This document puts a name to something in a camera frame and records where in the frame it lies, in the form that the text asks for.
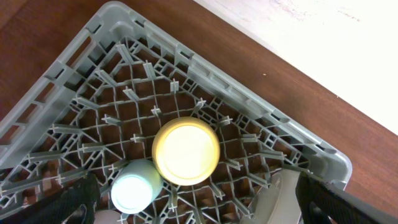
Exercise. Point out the grey plate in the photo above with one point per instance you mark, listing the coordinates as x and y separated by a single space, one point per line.
278 202

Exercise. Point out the pink plastic cup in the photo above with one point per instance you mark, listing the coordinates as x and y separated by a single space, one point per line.
107 217

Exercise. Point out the yellow plastic bowl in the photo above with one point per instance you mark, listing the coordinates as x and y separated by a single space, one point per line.
186 151

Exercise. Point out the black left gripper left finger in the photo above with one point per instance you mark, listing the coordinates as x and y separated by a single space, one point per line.
72 204

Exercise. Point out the grey dishwasher rack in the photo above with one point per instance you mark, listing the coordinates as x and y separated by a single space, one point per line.
102 101

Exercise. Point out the light blue plastic cup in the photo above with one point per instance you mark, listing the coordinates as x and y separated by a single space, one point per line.
136 187

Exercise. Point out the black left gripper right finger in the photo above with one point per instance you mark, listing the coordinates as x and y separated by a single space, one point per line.
322 202

